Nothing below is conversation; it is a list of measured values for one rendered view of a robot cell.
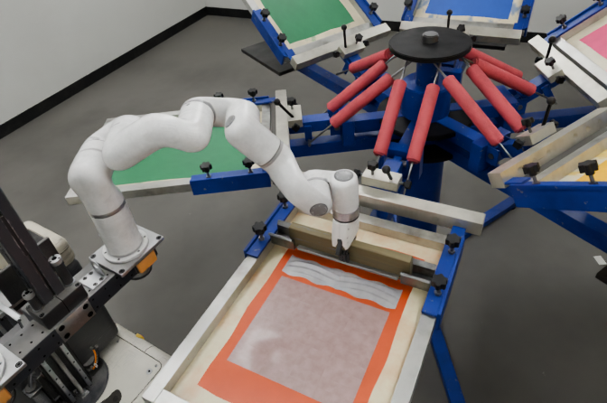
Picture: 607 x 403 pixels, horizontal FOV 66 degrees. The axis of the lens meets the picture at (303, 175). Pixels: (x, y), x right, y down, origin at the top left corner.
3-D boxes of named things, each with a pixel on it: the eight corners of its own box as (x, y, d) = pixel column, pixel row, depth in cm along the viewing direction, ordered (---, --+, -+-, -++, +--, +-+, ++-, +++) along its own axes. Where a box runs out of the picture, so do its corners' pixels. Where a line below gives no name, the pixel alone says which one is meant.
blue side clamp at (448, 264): (438, 331, 124) (441, 314, 119) (419, 324, 126) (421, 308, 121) (462, 252, 144) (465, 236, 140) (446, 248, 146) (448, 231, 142)
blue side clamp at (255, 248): (260, 269, 146) (256, 254, 142) (247, 265, 148) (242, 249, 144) (303, 209, 166) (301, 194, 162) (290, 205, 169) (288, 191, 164)
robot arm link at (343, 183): (301, 189, 118) (298, 166, 126) (304, 219, 125) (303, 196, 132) (359, 182, 118) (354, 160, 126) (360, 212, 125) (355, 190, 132)
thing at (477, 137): (506, 209, 158) (512, 181, 151) (300, 163, 190) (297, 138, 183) (533, 96, 214) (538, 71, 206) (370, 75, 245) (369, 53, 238)
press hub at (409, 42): (440, 308, 237) (475, 61, 154) (366, 285, 254) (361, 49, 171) (457, 254, 264) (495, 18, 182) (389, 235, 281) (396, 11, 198)
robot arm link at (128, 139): (172, 105, 98) (184, 66, 113) (51, 186, 109) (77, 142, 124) (217, 150, 106) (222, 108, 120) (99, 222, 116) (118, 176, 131)
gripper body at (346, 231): (340, 195, 134) (341, 223, 141) (325, 219, 127) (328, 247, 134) (364, 201, 131) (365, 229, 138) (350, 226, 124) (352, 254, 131)
